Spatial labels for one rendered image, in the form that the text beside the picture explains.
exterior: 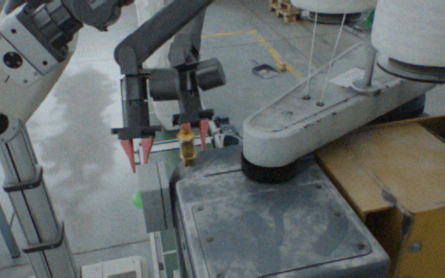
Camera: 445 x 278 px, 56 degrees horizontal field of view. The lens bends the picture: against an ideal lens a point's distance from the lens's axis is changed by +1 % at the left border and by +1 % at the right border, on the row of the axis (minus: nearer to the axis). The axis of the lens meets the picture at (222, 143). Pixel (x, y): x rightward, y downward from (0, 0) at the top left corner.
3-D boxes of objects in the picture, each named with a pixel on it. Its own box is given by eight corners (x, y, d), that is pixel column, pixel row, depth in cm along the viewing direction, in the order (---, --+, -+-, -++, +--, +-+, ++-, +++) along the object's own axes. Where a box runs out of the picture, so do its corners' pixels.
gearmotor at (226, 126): (207, 129, 291) (207, 110, 283) (229, 126, 294) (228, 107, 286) (217, 151, 266) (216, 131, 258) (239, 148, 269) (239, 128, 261)
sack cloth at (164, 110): (152, 102, 307) (138, 1, 269) (181, 98, 310) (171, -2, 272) (156, 133, 268) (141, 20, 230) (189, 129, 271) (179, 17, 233)
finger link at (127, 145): (156, 172, 87) (153, 128, 87) (121, 175, 87) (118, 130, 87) (158, 170, 94) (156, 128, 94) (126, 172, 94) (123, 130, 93)
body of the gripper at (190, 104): (215, 115, 101) (208, 86, 102) (173, 121, 99) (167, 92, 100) (212, 122, 107) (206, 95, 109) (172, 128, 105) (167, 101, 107)
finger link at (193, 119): (215, 149, 99) (207, 111, 101) (185, 153, 98) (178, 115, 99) (211, 154, 105) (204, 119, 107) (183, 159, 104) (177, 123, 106)
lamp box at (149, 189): (143, 205, 74) (136, 164, 69) (169, 201, 75) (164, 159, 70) (147, 234, 68) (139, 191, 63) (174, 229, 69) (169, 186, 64)
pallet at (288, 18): (268, 10, 662) (268, 1, 654) (340, 3, 679) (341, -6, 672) (286, 24, 593) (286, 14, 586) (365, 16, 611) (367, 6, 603)
